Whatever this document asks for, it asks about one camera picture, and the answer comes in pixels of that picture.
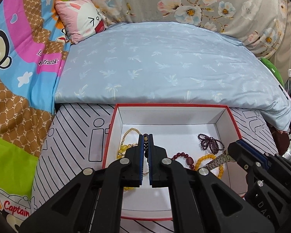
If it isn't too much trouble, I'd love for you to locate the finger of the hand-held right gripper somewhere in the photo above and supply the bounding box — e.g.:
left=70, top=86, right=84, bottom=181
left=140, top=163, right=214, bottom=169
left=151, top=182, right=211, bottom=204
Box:
left=227, top=140, right=282, bottom=199
left=240, top=139, right=291, bottom=183

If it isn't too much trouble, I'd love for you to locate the pink rabbit pillow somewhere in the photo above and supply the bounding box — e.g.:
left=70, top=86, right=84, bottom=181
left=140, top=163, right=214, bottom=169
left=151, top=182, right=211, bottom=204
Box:
left=54, top=0, right=109, bottom=45

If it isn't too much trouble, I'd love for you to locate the dark brown bead bracelet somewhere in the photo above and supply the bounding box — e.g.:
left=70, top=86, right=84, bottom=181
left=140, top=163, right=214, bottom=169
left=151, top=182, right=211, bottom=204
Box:
left=143, top=135, right=151, bottom=164

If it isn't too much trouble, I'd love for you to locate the light blue pillow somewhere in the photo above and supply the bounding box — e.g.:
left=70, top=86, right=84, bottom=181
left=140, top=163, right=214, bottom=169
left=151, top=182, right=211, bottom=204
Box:
left=53, top=21, right=291, bottom=131

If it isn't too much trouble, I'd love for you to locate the grey striped bed sheet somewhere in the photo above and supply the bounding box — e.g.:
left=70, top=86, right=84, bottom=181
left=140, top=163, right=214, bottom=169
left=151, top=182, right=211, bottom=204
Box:
left=32, top=103, right=280, bottom=233

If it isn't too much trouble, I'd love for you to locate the red cardboard box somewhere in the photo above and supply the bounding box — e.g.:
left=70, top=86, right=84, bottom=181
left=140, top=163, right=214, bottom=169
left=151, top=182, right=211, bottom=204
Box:
left=101, top=103, right=243, bottom=222

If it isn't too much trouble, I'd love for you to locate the orange bead bracelet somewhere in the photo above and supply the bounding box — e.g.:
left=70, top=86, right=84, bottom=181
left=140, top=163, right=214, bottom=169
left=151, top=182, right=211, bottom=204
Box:
left=194, top=154, right=224, bottom=180

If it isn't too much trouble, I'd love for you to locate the silver metal watch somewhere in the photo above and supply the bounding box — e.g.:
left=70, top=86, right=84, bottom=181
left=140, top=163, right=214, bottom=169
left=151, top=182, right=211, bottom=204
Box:
left=205, top=150, right=234, bottom=172

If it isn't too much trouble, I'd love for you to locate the green plastic object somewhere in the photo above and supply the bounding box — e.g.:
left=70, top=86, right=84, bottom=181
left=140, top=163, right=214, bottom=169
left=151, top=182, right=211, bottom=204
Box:
left=259, top=57, right=285, bottom=88

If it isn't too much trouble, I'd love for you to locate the dark purple bead bracelet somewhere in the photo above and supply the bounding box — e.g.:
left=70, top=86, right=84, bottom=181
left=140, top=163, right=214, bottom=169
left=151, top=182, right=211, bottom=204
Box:
left=197, top=133, right=226, bottom=155

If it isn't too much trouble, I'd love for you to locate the colourful cartoon monkey blanket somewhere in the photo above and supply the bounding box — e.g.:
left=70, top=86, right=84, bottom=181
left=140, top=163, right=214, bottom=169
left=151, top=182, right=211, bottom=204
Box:
left=0, top=0, right=74, bottom=233

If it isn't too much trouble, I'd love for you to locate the white cable with switch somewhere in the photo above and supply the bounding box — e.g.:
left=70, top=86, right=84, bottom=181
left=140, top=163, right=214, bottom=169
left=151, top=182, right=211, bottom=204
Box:
left=287, top=17, right=291, bottom=79

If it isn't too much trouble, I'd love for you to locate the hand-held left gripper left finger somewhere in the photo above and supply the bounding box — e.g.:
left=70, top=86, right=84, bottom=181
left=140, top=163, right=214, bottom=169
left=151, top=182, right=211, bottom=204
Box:
left=19, top=133, right=146, bottom=233

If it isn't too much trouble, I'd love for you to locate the red bead bracelet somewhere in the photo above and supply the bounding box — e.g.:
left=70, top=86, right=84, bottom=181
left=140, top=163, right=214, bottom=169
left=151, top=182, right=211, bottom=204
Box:
left=172, top=152, right=196, bottom=172

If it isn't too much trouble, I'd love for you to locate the yellow amber bead bracelet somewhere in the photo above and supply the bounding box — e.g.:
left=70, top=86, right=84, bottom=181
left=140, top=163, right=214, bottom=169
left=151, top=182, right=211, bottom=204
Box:
left=117, top=144, right=137, bottom=193

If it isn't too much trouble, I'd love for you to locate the gold bead bracelet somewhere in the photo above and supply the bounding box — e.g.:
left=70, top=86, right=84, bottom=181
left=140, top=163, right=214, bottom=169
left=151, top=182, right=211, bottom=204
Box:
left=121, top=127, right=141, bottom=151

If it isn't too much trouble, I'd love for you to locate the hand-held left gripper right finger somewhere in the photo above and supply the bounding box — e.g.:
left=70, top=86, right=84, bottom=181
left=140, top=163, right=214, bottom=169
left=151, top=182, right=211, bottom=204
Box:
left=147, top=133, right=275, bottom=233

